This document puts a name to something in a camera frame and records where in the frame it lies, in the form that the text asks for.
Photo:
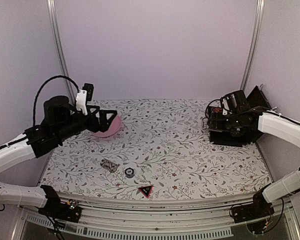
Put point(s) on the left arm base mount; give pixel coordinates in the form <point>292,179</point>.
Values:
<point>54,208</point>

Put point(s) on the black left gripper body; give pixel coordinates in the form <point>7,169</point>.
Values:
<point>92,125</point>

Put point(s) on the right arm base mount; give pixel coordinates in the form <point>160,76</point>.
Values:
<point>259,208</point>

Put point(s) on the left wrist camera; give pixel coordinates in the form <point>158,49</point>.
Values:
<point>83,96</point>

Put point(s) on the aluminium frame post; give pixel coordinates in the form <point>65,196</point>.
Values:
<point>59,48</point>
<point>257,25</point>

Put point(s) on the left aluminium frame post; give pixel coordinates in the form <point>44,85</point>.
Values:
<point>59,48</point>

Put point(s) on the black red triangle button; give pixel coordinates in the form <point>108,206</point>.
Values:
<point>146,190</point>

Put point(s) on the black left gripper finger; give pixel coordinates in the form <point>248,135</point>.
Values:
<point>104,125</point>
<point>107,116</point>

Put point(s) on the black poker set case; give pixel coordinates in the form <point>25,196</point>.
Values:
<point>243,126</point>

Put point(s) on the metal front rail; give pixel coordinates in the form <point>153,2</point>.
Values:
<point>195,219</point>

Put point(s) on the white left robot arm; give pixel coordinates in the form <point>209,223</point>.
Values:
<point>61,122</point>

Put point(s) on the right aluminium frame post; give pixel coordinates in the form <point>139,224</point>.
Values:
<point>257,25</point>

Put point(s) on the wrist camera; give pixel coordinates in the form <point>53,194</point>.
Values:
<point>83,96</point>
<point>234,103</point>

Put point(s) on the pink saucer plate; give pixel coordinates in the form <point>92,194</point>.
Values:
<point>115,126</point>

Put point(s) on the floral table mat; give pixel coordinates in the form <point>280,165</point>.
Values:
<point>166,145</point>

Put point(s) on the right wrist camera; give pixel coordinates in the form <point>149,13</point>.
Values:
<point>234,103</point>

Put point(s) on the grey orange chip stack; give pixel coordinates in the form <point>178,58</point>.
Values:
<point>109,165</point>

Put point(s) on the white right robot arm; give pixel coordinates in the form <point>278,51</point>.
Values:
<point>275,125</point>

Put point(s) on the chip rows in case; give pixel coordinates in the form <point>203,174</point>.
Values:
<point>216,110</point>

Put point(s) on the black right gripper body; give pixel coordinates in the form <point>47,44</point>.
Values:
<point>224,125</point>

